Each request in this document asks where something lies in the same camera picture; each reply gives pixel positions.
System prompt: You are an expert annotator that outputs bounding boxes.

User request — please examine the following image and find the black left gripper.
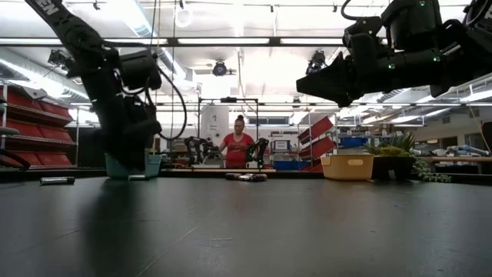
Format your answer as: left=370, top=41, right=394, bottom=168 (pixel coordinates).
left=95, top=115, right=163, bottom=172

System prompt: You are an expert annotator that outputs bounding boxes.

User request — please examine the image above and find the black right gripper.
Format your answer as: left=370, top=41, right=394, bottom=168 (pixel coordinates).
left=296, top=17, right=385, bottom=108

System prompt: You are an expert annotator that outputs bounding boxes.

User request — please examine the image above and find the teal plastic basket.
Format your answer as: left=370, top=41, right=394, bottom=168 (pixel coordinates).
left=104, top=152, right=162, bottom=180

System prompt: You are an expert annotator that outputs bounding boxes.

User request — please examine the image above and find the red tilted storage bin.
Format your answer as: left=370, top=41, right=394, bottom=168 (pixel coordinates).
left=298, top=136, right=337, bottom=172
left=298, top=115, right=334, bottom=142

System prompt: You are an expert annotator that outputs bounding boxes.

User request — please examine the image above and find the blue storage bin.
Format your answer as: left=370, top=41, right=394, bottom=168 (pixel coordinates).
left=273, top=160, right=311, bottom=172
left=338, top=136, right=371, bottom=149

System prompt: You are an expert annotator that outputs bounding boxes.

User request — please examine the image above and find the yellow plastic basket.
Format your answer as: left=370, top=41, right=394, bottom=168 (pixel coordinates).
left=321, top=153, right=376, bottom=181

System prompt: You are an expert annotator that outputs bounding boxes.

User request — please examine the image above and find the shelf with red bins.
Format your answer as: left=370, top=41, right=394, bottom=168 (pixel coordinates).
left=0, top=85, right=77, bottom=170

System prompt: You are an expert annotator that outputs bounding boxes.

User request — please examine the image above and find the potted succulent plant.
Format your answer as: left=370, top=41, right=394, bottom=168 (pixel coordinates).
left=363, top=130, right=454, bottom=184

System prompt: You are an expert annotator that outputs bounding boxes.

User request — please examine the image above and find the person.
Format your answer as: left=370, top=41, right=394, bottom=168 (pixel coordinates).
left=218, top=114, right=256, bottom=169

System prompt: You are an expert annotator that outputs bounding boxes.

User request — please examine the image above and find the wooden background desk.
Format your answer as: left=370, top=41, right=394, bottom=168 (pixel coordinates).
left=421, top=155, right=492, bottom=175

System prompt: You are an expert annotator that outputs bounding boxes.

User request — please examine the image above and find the black ceiling-mounted camera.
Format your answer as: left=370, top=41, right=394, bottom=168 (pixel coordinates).
left=46, top=48, right=76, bottom=72
left=305, top=49, right=327, bottom=76

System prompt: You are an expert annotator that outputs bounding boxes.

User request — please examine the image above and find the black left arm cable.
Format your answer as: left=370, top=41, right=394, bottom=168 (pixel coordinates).
left=151, top=65, right=188, bottom=142

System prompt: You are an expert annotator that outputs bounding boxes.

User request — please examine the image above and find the black aluminium table frame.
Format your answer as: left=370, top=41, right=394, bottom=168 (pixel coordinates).
left=0, top=167, right=492, bottom=180

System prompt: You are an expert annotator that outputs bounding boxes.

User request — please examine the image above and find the black frame stand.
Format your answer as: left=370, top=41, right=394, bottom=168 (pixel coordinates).
left=197, top=96, right=260, bottom=169

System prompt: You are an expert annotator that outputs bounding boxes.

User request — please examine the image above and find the round black overhead camera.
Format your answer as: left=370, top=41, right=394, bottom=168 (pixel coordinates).
left=211, top=60, right=228, bottom=77

